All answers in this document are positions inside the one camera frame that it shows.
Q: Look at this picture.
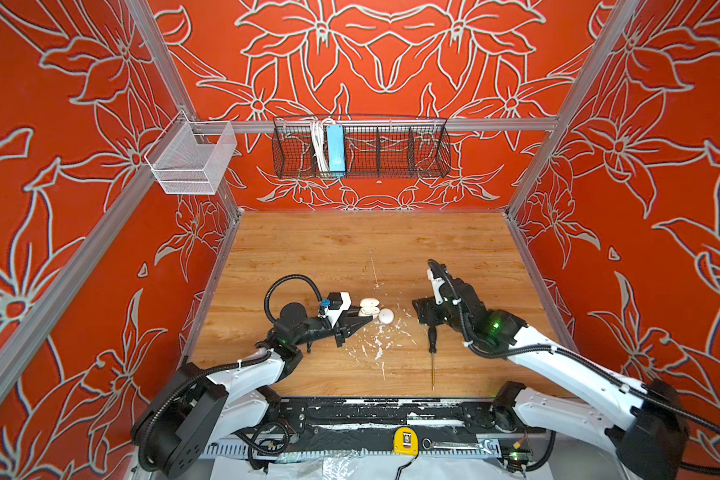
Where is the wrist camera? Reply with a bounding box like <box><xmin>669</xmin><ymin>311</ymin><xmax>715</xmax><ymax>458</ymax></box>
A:
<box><xmin>320</xmin><ymin>292</ymin><xmax>351</xmax><ymax>328</ymax></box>
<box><xmin>427</xmin><ymin>259</ymin><xmax>446</xmax><ymax>305</ymax></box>

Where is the yellow tape measure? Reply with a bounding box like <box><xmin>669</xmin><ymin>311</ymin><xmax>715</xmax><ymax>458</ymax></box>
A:
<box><xmin>393</xmin><ymin>427</ymin><xmax>419</xmax><ymax>457</ymax></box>

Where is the black wire wall basket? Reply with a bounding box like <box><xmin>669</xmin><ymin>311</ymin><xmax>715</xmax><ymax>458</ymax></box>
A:
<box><xmin>272</xmin><ymin>115</ymin><xmax>452</xmax><ymax>180</ymax></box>

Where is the silver wrench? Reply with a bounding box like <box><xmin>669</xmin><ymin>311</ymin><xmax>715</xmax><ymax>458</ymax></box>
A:
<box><xmin>421</xmin><ymin>438</ymin><xmax>489</xmax><ymax>451</ymax></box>

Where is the white earbud charging case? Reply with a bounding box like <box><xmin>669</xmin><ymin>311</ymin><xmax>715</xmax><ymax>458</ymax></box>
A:
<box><xmin>359</xmin><ymin>298</ymin><xmax>395</xmax><ymax>325</ymax></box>

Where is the light blue box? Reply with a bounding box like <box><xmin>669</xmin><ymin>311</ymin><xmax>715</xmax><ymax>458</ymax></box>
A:
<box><xmin>326</xmin><ymin>123</ymin><xmax>346</xmax><ymax>177</ymax></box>

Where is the clear plastic wall bin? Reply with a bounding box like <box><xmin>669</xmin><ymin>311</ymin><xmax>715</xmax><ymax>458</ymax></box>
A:
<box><xmin>145</xmin><ymin>112</ymin><xmax>238</xmax><ymax>195</ymax></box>

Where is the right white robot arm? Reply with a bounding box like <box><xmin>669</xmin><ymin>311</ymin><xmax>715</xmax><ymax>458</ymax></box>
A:
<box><xmin>412</xmin><ymin>262</ymin><xmax>720</xmax><ymax>479</ymax></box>

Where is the white coiled cable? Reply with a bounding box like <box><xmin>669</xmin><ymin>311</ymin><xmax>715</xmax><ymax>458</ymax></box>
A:
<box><xmin>310</xmin><ymin>119</ymin><xmax>329</xmax><ymax>175</ymax></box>

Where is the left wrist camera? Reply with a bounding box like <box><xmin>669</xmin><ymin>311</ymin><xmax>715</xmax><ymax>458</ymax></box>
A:
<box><xmin>320</xmin><ymin>292</ymin><xmax>351</xmax><ymax>328</ymax></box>

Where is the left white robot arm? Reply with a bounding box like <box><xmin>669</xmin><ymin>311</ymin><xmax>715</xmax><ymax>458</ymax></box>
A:
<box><xmin>131</xmin><ymin>298</ymin><xmax>380</xmax><ymax>479</ymax></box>

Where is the black handled screwdriver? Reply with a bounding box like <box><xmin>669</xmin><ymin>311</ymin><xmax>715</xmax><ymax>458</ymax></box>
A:
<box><xmin>427</xmin><ymin>326</ymin><xmax>438</xmax><ymax>389</ymax></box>

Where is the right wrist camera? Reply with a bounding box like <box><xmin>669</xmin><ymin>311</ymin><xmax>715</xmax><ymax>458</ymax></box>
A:
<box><xmin>427</xmin><ymin>259</ymin><xmax>446</xmax><ymax>305</ymax></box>

